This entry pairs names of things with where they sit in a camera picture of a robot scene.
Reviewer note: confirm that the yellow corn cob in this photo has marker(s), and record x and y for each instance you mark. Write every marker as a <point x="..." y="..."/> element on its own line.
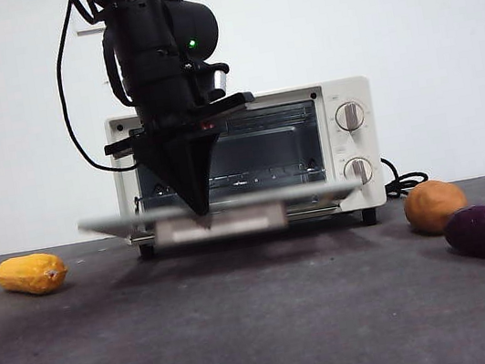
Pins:
<point x="26" y="276"/>

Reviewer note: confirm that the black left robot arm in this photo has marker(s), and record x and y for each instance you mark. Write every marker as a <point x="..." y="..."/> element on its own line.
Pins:
<point x="156" y="43"/>

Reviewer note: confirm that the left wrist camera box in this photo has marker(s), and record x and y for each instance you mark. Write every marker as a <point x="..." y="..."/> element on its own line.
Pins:
<point x="219" y="79"/>

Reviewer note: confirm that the cream Toshiba toaster oven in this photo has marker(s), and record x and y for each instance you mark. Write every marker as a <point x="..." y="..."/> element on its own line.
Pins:
<point x="357" y="145"/>

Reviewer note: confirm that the cream oven knob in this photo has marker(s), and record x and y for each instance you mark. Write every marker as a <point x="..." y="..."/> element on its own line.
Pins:
<point x="358" y="171"/>
<point x="349" y="116"/>

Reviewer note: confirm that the brown round potato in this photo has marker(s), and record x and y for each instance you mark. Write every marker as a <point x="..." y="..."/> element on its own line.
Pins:
<point x="433" y="207"/>

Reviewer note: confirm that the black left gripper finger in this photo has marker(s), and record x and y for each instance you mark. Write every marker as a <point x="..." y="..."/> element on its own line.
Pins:
<point x="202" y="160"/>
<point x="171" y="170"/>

